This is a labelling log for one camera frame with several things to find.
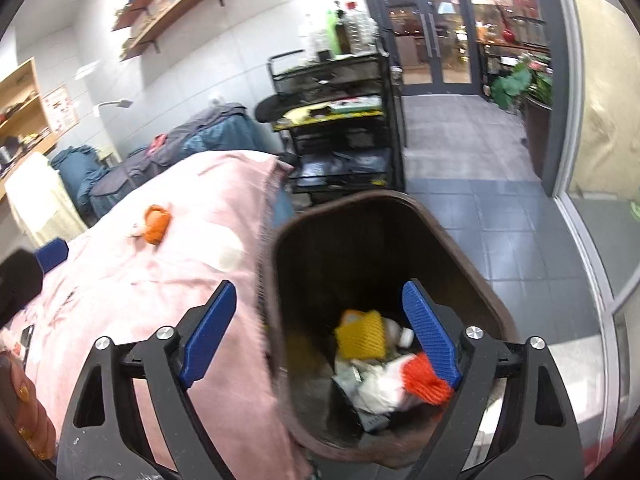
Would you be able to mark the red foam fruit net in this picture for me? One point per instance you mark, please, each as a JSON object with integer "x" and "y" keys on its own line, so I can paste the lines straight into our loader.
{"x": 425, "y": 380}

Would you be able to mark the person's left hand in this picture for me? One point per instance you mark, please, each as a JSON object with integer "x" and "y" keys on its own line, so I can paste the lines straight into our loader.
{"x": 22, "y": 400}

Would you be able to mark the pink dotted blanket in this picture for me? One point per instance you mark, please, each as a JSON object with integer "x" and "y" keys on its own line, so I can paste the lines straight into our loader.
{"x": 150, "y": 285}

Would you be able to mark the blue denim clothes pile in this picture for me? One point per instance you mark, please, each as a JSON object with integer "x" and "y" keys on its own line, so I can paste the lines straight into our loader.
{"x": 75, "y": 170}

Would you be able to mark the group of clear bottles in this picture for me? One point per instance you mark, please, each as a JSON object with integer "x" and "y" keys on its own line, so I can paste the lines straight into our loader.
{"x": 345, "y": 25}

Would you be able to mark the wall poster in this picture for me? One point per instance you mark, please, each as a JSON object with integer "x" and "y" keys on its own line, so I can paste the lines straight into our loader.
{"x": 60, "y": 107}

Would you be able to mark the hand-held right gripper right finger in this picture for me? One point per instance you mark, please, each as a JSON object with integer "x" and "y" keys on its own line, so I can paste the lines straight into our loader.
{"x": 430, "y": 330}

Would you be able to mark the orange foam fruit net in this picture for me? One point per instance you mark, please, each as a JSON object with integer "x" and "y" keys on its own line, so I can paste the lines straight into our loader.
{"x": 157, "y": 222}

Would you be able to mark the white lamp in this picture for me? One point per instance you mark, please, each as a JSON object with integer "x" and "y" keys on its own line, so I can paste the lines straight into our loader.
{"x": 115, "y": 105}

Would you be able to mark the green plant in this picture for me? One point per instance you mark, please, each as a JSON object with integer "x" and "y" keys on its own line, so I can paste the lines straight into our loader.
{"x": 520, "y": 80}

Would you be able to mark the colourful flat box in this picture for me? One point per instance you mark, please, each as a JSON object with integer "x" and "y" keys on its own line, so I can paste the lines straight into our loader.
{"x": 355, "y": 105}

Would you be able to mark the white foam fruit net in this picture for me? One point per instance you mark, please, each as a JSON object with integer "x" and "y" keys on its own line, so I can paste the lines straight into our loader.
{"x": 380, "y": 390}

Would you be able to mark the glass double door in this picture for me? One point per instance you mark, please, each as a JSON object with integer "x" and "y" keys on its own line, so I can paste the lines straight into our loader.
{"x": 430, "y": 35}

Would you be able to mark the yellow cloth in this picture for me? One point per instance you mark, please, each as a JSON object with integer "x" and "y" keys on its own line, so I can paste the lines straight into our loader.
{"x": 310, "y": 114}

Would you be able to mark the grey plastic wrapper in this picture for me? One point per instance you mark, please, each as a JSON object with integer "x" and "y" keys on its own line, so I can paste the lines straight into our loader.
{"x": 347, "y": 385}

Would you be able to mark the cream cloth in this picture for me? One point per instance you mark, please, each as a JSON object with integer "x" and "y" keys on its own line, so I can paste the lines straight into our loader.
{"x": 40, "y": 195}

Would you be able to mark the yellow foam fruit net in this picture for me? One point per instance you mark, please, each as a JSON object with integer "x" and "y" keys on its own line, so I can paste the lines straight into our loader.
{"x": 360, "y": 337}

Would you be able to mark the dark blue clothes pile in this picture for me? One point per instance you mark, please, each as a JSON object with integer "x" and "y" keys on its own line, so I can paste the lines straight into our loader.
{"x": 200, "y": 130}

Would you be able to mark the dark phone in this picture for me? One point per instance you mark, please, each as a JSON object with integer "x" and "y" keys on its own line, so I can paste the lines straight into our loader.
{"x": 25, "y": 341}

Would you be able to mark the brown plastic bin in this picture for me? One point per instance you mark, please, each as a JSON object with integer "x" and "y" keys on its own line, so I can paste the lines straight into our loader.
{"x": 340, "y": 260}

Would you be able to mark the wooden shelf cabinet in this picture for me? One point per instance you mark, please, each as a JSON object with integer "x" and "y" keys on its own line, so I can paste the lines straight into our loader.
{"x": 22, "y": 105}

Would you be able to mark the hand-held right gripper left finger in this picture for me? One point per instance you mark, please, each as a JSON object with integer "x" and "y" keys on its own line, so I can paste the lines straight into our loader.
{"x": 212, "y": 330}

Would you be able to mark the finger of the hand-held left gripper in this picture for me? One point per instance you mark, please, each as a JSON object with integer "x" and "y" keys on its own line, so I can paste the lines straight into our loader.
{"x": 52, "y": 255}

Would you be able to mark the small grey white wrapper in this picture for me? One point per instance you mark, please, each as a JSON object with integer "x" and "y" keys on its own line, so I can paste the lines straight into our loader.
{"x": 135, "y": 230}

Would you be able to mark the dark planter box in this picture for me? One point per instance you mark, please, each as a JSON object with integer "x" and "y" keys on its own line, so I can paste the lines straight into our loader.
{"x": 537, "y": 132}

